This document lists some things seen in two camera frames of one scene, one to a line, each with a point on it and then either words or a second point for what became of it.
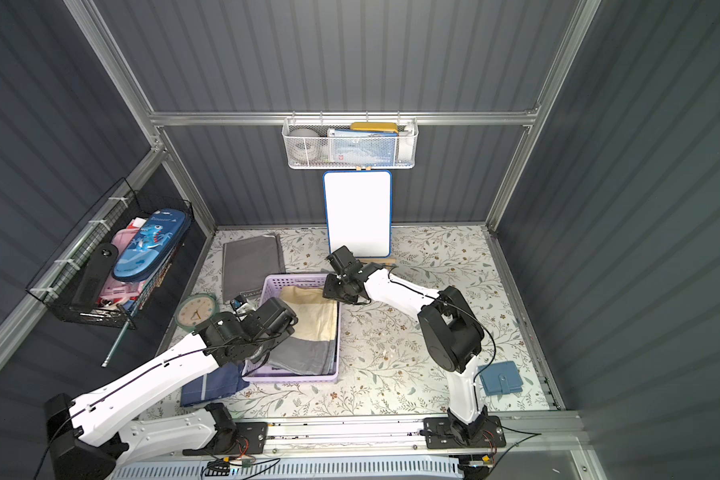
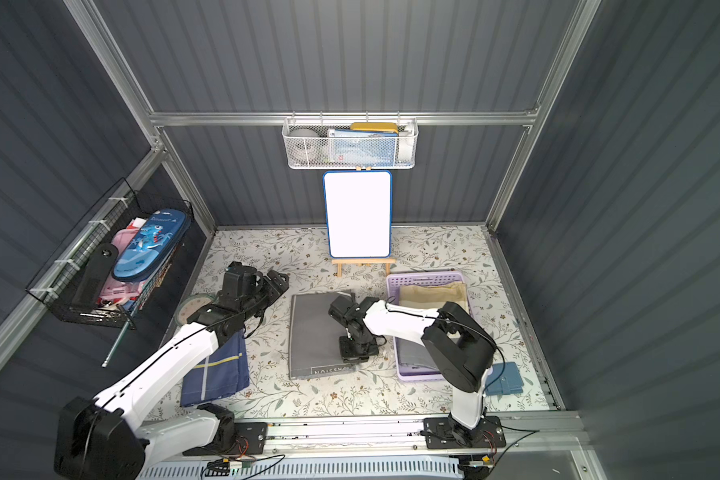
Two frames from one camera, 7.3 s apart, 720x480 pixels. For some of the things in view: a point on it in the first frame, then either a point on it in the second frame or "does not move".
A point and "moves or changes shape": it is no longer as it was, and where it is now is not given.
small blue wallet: x=501 y=379 does not move
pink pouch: x=117 y=292 does not move
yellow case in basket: x=375 y=126 does not move
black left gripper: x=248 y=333 → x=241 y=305
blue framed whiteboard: x=358 y=205 does not move
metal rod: x=115 y=344 does not move
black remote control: x=95 y=277 does not move
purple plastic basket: x=262 y=371 moves or changes shape
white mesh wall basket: x=351 y=143 does not move
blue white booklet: x=363 y=147 does not move
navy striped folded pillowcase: x=223 y=381 does not move
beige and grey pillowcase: x=312 y=347 → x=412 y=357
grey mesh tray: x=247 y=262 → x=314 y=347
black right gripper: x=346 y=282 → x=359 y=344
